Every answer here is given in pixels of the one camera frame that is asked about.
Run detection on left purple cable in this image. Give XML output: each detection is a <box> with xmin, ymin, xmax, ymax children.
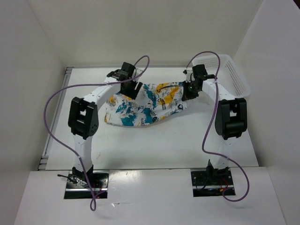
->
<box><xmin>44</xmin><ymin>55</ymin><xmax>150</xmax><ymax>211</ymax></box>

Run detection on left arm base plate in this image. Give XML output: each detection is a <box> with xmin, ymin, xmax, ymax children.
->
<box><xmin>64</xmin><ymin>171</ymin><xmax>109</xmax><ymax>200</ymax></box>

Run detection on purple cable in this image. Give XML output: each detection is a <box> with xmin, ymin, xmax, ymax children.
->
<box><xmin>187</xmin><ymin>51</ymin><xmax>250</xmax><ymax>202</ymax></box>
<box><xmin>44</xmin><ymin>55</ymin><xmax>150</xmax><ymax>211</ymax></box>

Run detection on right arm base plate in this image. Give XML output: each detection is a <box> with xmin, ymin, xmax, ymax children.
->
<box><xmin>191</xmin><ymin>170</ymin><xmax>236</xmax><ymax>197</ymax></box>

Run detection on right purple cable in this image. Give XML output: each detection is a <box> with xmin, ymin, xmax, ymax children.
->
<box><xmin>187</xmin><ymin>51</ymin><xmax>250</xmax><ymax>202</ymax></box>

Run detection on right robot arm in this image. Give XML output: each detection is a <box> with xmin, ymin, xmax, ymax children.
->
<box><xmin>183</xmin><ymin>64</ymin><xmax>248</xmax><ymax>185</ymax></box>

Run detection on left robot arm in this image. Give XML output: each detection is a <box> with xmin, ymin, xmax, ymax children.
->
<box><xmin>68</xmin><ymin>62</ymin><xmax>142</xmax><ymax>188</ymax></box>

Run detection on aluminium table edge rail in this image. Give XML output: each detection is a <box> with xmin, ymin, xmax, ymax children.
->
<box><xmin>37</xmin><ymin>67</ymin><xmax>73</xmax><ymax>171</ymax></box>

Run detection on colourful printed shorts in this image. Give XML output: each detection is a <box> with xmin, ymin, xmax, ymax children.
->
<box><xmin>104</xmin><ymin>82</ymin><xmax>188</xmax><ymax>127</ymax></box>

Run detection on white plastic basket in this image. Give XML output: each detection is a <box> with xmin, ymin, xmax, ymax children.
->
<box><xmin>192</xmin><ymin>54</ymin><xmax>251</xmax><ymax>98</ymax></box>

